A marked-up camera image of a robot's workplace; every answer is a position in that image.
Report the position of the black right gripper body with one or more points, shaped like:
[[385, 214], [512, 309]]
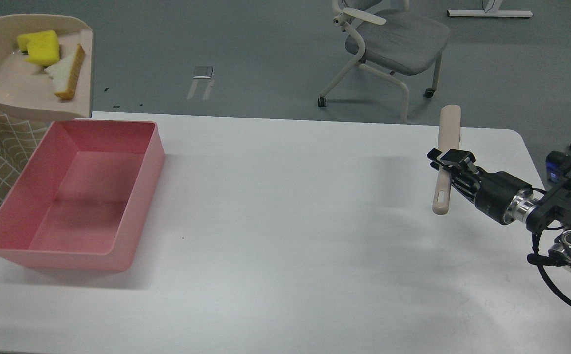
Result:
[[496, 192]]

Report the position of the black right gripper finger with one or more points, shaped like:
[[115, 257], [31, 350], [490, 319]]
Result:
[[464, 174]]

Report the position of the triangular bread slice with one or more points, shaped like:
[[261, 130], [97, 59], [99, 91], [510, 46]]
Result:
[[65, 73]]

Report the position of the yellow sponge piece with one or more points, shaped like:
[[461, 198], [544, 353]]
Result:
[[42, 48]]

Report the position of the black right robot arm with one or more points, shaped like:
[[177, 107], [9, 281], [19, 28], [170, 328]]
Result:
[[547, 215]]

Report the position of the pink plastic bin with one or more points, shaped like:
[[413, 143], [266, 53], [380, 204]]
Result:
[[82, 200]]

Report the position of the grey office chair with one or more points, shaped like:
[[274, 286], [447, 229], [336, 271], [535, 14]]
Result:
[[389, 42]]

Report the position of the white desk base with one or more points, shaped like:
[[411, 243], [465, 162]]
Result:
[[490, 9]]

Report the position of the silver floor socket plate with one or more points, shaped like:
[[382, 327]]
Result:
[[203, 72]]

